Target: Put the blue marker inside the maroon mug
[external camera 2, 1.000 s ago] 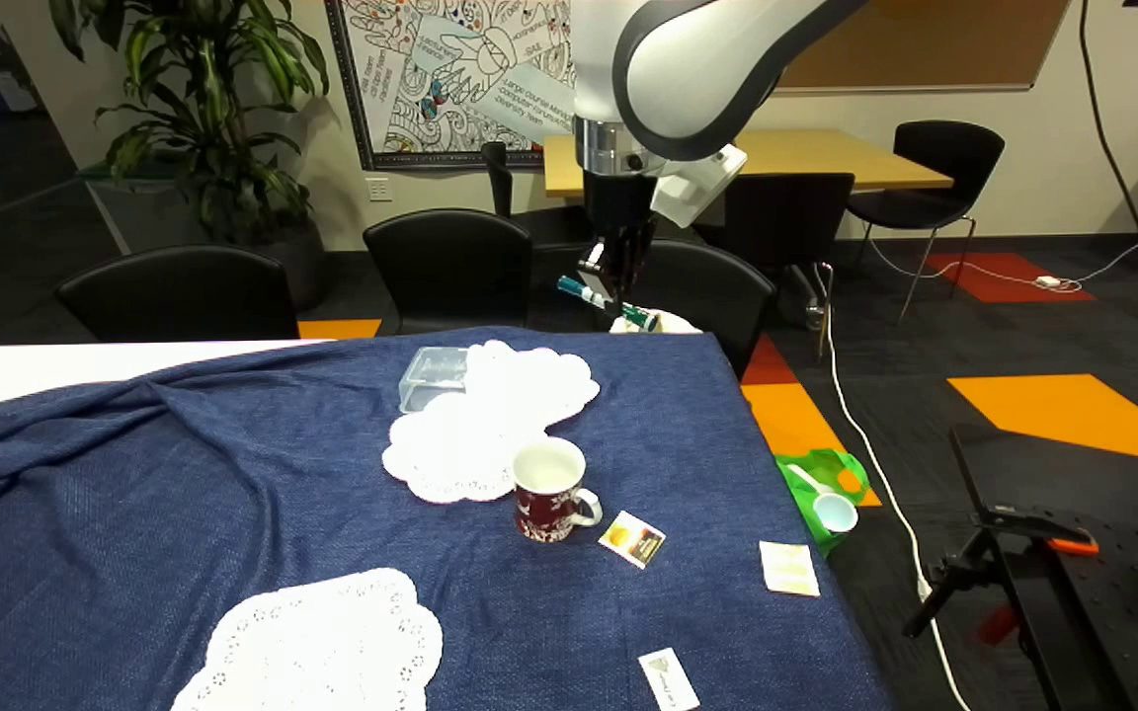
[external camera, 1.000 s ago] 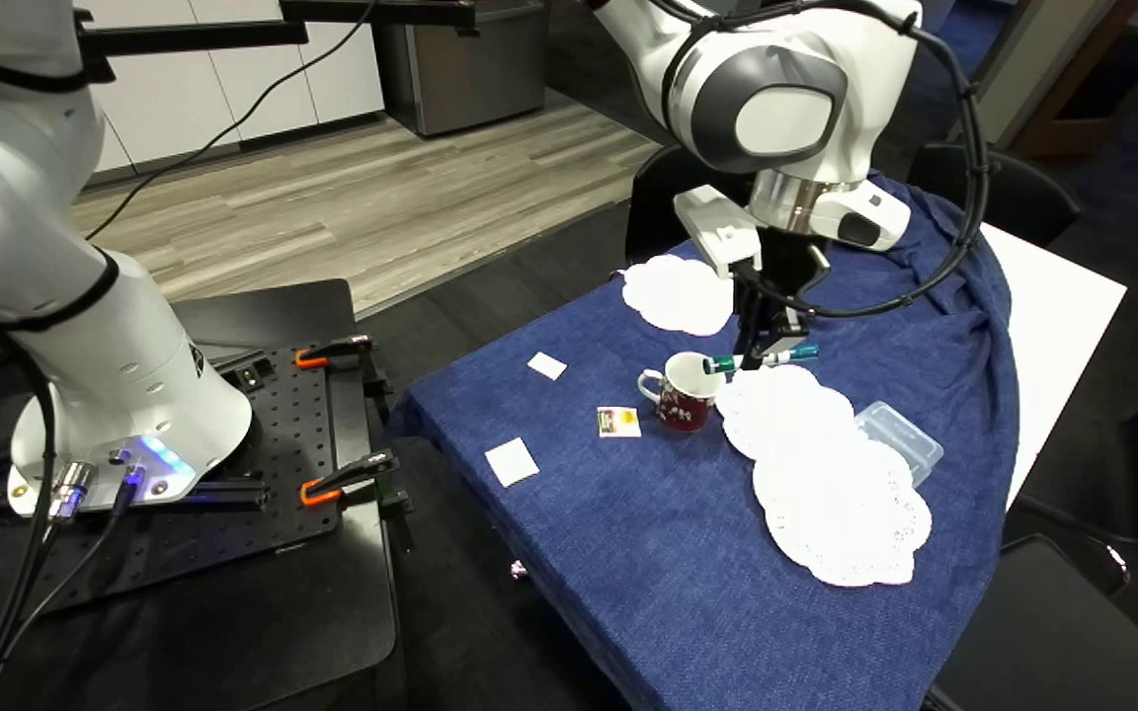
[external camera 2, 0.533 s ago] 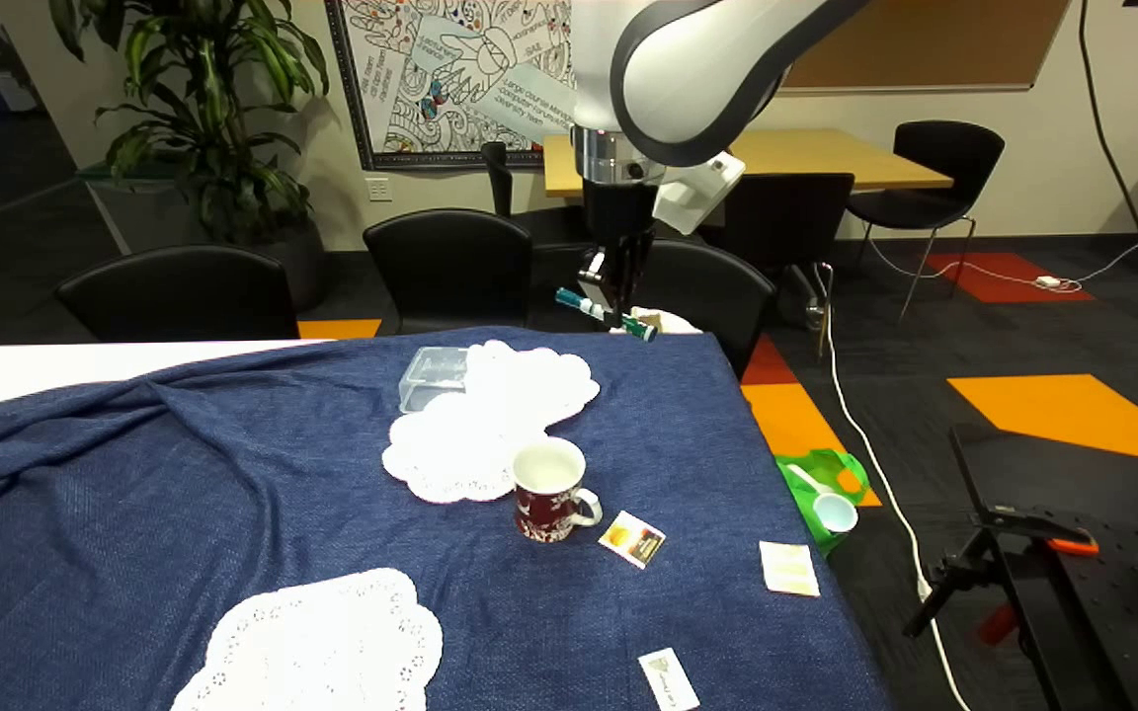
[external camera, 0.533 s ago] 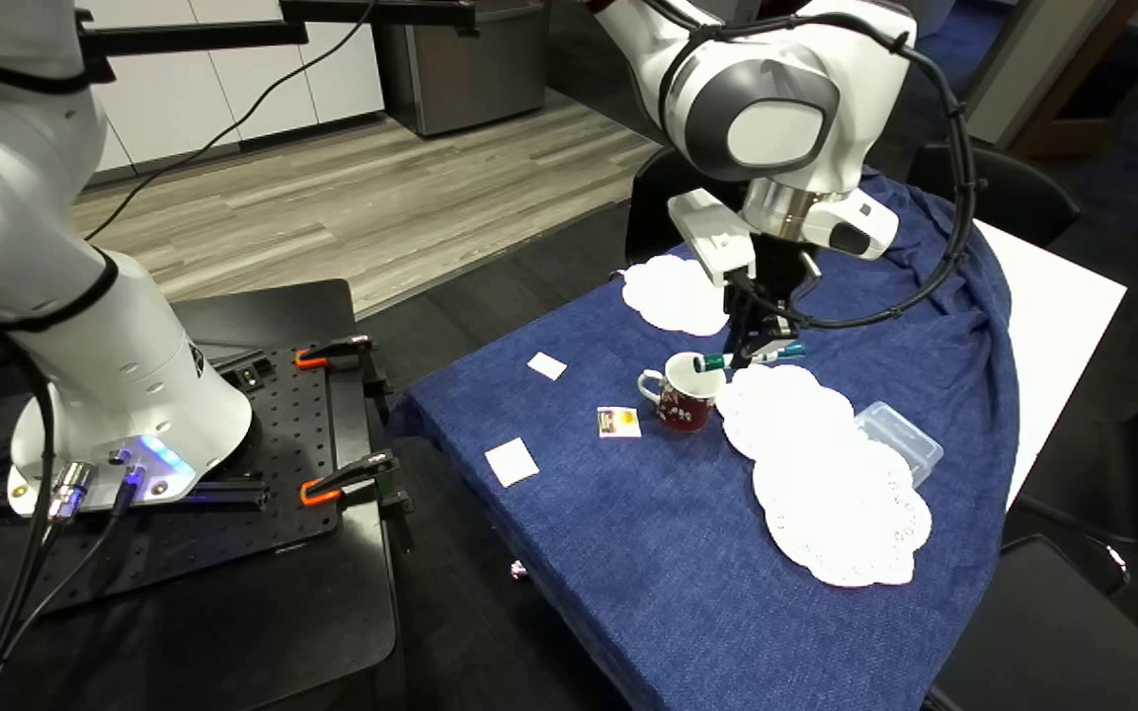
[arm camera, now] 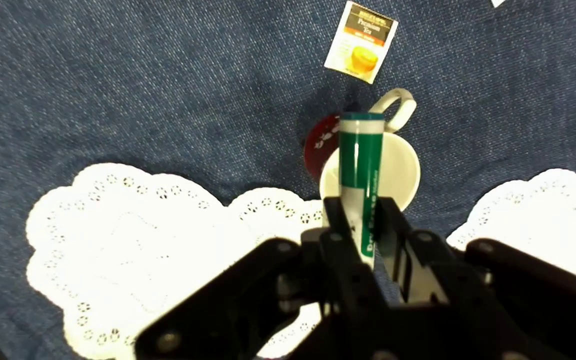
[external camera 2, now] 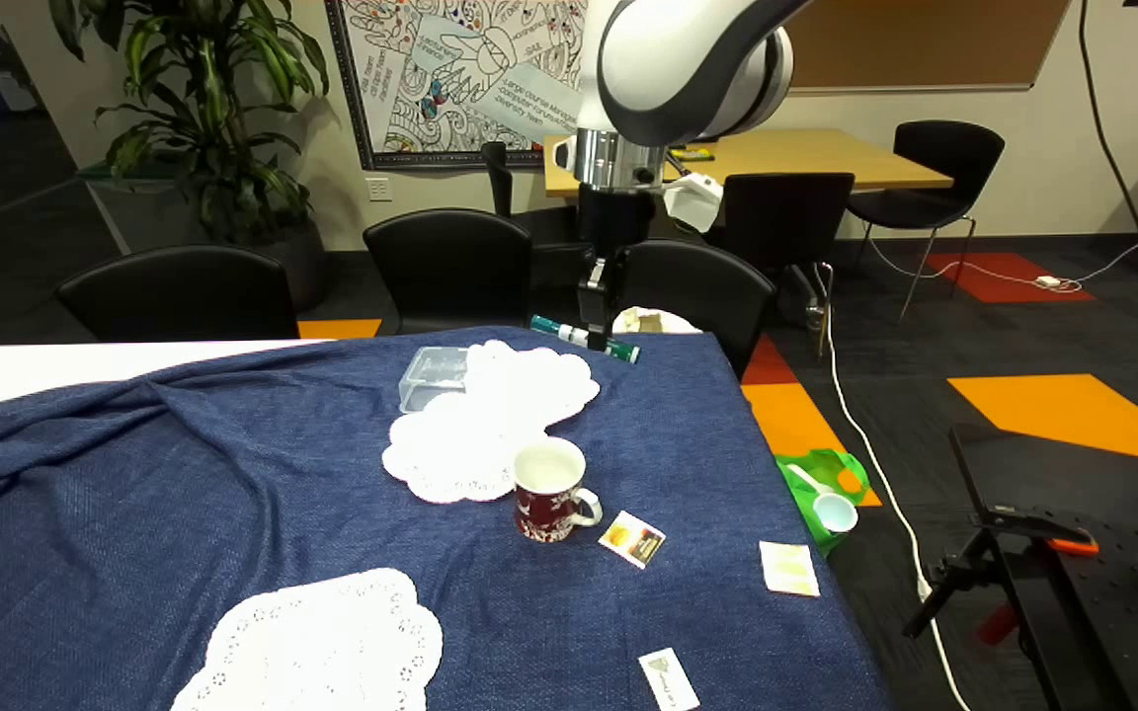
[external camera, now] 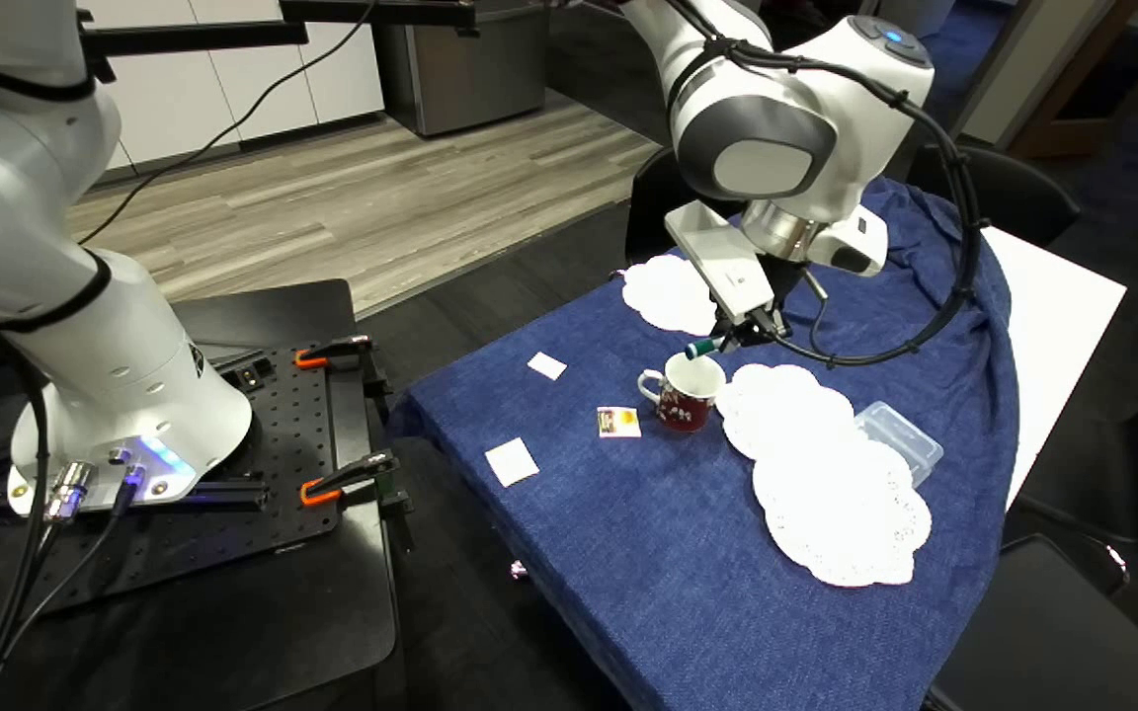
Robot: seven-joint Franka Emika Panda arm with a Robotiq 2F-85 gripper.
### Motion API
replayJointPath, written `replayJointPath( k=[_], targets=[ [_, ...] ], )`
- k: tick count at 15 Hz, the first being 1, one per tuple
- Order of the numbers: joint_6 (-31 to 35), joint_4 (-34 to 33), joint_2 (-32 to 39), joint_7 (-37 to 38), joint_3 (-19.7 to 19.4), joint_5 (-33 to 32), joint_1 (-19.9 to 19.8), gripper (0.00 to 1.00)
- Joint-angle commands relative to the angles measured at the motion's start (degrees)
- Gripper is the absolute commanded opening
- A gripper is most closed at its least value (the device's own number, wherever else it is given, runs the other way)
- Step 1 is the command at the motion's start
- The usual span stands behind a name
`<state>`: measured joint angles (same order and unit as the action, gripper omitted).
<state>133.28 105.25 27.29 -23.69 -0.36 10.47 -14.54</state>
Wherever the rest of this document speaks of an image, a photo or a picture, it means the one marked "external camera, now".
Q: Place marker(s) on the maroon floral mug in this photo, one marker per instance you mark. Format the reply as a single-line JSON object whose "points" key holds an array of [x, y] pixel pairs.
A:
{"points": [[689, 400]]}

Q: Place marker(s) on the orange tea bag packet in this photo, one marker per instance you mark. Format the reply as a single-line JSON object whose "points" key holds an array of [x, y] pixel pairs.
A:
{"points": [[616, 418]]}

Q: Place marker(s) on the teal blue marker pen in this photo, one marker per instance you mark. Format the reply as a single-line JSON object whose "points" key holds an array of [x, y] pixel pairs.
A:
{"points": [[702, 347]]}

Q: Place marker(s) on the black office chair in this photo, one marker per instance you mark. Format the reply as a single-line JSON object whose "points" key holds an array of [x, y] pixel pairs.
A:
{"points": [[1067, 646], [1015, 191]]}

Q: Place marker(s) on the orange bar clamp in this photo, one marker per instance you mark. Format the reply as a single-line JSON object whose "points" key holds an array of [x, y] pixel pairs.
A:
{"points": [[312, 357], [323, 496]]}

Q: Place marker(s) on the blue denim table cloth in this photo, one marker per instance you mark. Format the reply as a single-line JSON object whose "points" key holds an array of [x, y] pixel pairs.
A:
{"points": [[623, 566]]}

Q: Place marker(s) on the black boom bar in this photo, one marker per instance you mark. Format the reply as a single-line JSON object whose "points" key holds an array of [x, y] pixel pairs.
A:
{"points": [[186, 38]]}

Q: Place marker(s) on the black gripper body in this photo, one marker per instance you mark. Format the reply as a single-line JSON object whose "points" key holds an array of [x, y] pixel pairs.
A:
{"points": [[759, 309]]}

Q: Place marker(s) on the white cabinet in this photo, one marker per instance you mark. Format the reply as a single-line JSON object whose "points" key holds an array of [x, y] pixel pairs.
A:
{"points": [[174, 102]]}

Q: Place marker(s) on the stainless steel bin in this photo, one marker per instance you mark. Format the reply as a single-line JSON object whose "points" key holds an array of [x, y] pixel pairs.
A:
{"points": [[464, 73]]}

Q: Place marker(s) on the clear plastic container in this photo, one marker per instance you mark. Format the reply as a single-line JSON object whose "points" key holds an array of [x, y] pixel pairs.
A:
{"points": [[903, 439]]}

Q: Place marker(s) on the white paper doily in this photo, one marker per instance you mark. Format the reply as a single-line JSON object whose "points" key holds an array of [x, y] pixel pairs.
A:
{"points": [[789, 408], [669, 299], [847, 520]]}

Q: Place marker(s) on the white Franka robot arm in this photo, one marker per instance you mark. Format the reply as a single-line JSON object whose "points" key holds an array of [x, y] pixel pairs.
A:
{"points": [[95, 330]]}

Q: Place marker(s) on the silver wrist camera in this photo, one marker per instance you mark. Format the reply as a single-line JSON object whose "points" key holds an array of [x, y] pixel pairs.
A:
{"points": [[712, 259]]}

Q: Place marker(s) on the pale square paper sachet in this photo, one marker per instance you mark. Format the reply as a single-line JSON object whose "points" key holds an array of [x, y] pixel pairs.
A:
{"points": [[511, 464]]}

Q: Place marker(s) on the white rectangular paper sachet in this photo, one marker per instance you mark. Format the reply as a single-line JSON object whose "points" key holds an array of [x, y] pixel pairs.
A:
{"points": [[548, 366]]}

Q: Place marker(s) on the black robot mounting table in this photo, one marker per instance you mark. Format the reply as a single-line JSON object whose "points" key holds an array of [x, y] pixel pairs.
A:
{"points": [[265, 436]]}

